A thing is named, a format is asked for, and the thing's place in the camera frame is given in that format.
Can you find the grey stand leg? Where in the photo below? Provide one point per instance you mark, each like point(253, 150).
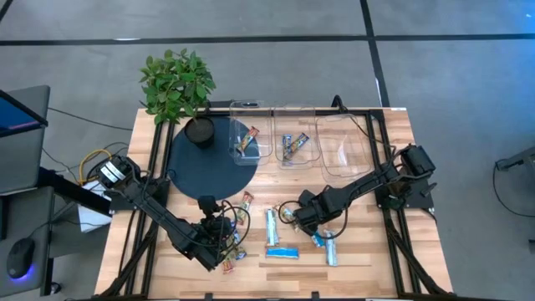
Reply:
point(518, 159)

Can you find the white box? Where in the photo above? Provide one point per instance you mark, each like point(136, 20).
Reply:
point(90, 217)

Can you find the pale blue white granola bar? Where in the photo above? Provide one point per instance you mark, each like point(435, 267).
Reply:
point(271, 228)

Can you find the monitor with blue screen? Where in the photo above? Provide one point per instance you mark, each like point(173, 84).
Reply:
point(16, 117)

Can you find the black desk support beam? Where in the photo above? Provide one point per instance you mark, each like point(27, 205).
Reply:
point(71, 190)

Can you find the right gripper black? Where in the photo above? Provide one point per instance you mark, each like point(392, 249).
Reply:
point(311, 211)

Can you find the tan red granola bar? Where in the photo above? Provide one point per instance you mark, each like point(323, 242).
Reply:
point(246, 207)

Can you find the tan green granola bar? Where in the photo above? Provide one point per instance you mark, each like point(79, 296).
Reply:
point(288, 214)

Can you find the light blue granola bar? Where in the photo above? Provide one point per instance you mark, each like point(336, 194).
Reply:
point(282, 252)

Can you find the green potted plant black pot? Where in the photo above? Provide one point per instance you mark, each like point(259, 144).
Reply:
point(175, 83)

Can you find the round dark blue mat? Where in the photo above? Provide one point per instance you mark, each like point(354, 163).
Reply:
point(200, 171)

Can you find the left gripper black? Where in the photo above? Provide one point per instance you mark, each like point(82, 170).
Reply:
point(217, 226)

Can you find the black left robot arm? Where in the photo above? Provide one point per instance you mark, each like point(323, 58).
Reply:
point(159, 213)

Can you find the clear plastic bin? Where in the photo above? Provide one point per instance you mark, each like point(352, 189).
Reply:
point(251, 121)
point(309, 121)
point(344, 146)

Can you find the black computer mouse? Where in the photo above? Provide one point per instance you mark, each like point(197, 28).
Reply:
point(20, 259)

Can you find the grey desk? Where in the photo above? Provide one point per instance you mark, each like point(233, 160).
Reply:
point(25, 167)

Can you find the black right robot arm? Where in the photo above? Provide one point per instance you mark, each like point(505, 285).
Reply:
point(363, 184)

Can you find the black aluminium table frame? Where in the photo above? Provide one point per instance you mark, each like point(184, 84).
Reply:
point(378, 115)

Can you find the dark blue granola bar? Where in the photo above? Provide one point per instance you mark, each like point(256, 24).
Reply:
point(286, 146)

